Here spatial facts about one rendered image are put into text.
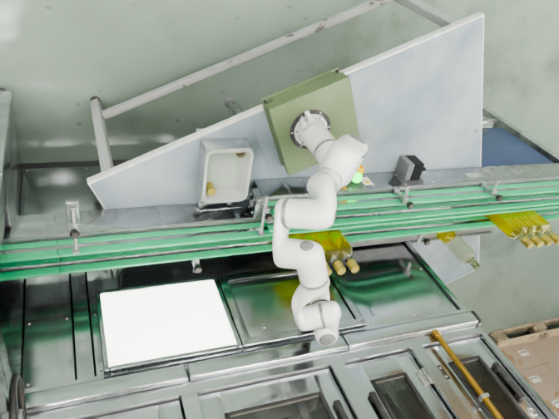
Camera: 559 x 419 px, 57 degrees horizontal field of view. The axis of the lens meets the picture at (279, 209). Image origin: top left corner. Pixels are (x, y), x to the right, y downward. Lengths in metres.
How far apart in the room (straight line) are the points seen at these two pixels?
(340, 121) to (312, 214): 0.62
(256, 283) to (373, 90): 0.86
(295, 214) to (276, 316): 0.56
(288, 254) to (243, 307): 0.51
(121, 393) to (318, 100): 1.13
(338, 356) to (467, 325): 0.56
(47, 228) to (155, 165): 0.41
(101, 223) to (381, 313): 1.08
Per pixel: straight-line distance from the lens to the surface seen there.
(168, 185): 1.94
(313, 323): 1.59
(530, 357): 5.71
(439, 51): 2.14
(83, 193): 2.42
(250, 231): 1.92
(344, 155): 1.50
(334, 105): 1.88
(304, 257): 1.39
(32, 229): 1.89
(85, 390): 1.65
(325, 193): 1.39
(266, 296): 1.92
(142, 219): 1.91
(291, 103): 1.80
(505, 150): 2.94
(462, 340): 2.11
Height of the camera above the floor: 2.34
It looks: 48 degrees down
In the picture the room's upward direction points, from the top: 149 degrees clockwise
